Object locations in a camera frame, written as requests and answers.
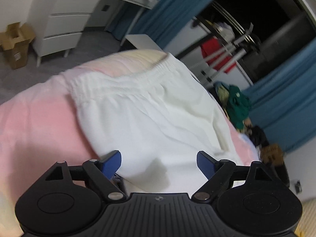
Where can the metal balcony railing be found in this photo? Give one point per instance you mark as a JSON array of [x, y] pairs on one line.
[[228, 14]]

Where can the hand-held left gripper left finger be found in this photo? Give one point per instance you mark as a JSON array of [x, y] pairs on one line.
[[111, 163]]

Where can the garment steamer stand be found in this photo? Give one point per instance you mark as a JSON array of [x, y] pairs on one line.
[[240, 54]]

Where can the blue curtain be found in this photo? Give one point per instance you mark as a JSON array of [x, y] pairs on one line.
[[284, 103], [167, 17]]

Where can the cardboard box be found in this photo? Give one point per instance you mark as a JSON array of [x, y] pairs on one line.
[[14, 47]]

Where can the wall socket with charger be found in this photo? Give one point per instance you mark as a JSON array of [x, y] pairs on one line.
[[298, 187]]

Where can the white pants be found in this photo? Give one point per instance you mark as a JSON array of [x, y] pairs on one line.
[[153, 118]]

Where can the white hanging shirt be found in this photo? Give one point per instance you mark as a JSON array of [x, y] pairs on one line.
[[226, 30]]

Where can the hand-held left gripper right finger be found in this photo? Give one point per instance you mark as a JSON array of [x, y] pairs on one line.
[[205, 164]]

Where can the beige clothes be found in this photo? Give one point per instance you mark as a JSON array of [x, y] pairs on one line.
[[246, 124]]

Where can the black clothes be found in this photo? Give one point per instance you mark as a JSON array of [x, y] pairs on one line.
[[258, 135]]

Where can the white dressing table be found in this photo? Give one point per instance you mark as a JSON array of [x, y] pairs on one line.
[[64, 22]]

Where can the red garment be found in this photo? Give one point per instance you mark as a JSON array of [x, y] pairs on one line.
[[212, 51]]

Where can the green garment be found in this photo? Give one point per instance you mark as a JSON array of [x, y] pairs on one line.
[[237, 103]]

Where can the light blue and yellow clothes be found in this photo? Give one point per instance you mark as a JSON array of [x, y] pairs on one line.
[[221, 91]]

